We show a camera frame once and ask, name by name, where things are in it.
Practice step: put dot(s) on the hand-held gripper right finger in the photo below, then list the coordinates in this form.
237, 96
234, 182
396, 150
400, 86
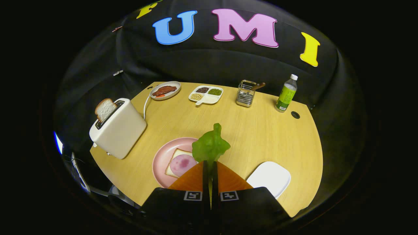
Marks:
248, 205

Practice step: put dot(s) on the pile of dark beans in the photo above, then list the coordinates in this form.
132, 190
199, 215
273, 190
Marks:
202, 89

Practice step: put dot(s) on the black backdrop cloth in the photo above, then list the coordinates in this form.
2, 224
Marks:
209, 62

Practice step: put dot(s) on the bread slice under ham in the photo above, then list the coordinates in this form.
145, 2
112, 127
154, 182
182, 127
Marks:
178, 153

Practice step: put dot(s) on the white frame furniture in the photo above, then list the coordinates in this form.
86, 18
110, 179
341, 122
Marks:
81, 178

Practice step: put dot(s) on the brown meat steak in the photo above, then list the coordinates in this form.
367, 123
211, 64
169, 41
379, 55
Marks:
164, 90

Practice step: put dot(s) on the white divided dish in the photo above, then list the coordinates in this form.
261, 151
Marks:
210, 99

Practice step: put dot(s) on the white square plate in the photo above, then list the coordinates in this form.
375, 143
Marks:
269, 178

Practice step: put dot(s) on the green drink bottle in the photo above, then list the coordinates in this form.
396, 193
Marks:
286, 94

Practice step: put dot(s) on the pale round plate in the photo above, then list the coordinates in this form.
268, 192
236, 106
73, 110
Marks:
174, 85

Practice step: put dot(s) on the white toaster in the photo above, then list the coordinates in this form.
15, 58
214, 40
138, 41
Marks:
120, 133

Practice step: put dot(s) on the bright lit panel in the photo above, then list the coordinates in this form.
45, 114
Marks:
58, 143

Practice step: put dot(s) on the green lettuce leaf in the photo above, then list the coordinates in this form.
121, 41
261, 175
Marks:
210, 145

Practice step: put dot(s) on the pile of green beans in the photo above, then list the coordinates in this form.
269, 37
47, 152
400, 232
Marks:
215, 92

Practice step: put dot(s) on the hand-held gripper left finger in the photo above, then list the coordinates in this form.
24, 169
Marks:
176, 205

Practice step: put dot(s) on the pink ham slice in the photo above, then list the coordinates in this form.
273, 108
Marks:
183, 164

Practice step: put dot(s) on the plain bread slice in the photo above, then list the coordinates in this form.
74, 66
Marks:
105, 109

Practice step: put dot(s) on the pile of yellow beans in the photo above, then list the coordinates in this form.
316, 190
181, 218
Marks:
196, 97

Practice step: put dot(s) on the silver clip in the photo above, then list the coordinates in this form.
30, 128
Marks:
118, 72

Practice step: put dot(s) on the pink round plate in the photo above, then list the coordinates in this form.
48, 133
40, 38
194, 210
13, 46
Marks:
161, 160

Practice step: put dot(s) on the red clip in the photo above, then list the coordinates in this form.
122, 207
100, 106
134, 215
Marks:
117, 28

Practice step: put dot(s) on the wooden utensil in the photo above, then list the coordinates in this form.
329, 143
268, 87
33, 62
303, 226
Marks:
258, 86

